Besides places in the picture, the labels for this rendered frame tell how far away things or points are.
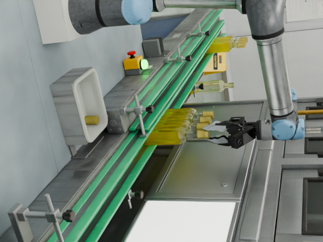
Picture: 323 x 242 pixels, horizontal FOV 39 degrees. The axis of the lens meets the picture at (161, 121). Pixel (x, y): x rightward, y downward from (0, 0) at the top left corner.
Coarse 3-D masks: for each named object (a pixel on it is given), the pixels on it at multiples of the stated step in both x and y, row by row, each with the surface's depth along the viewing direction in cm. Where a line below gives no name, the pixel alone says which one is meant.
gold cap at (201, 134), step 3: (198, 132) 174; (201, 132) 173; (204, 132) 173; (207, 132) 172; (198, 135) 173; (201, 135) 173; (204, 135) 173; (207, 135) 172; (198, 138) 174; (201, 138) 174; (204, 138) 174; (207, 138) 173
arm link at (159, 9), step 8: (152, 0) 150; (160, 0) 150; (168, 0) 150; (176, 0) 149; (184, 0) 149; (192, 0) 148; (200, 0) 147; (208, 0) 146; (216, 0) 146; (224, 0) 145; (232, 0) 144; (240, 0) 142; (160, 8) 153; (200, 8) 151; (208, 8) 150; (216, 8) 149; (224, 8) 148; (232, 8) 147; (240, 8) 144
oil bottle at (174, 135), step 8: (160, 128) 180; (168, 128) 178; (176, 128) 177; (184, 128) 177; (152, 136) 178; (160, 136) 177; (168, 136) 176; (176, 136) 175; (184, 136) 175; (144, 144) 181; (152, 144) 180; (160, 144) 179; (168, 144) 178; (176, 144) 177
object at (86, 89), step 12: (96, 72) 162; (72, 84) 150; (84, 84) 164; (96, 84) 163; (84, 96) 166; (96, 96) 165; (84, 108) 167; (96, 108) 167; (84, 120) 152; (84, 132) 153; (96, 132) 161
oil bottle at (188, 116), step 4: (164, 116) 190; (168, 116) 189; (172, 116) 188; (176, 116) 187; (180, 116) 187; (184, 116) 186; (188, 116) 185; (192, 116) 186; (160, 120) 188; (188, 120) 184; (192, 120) 185
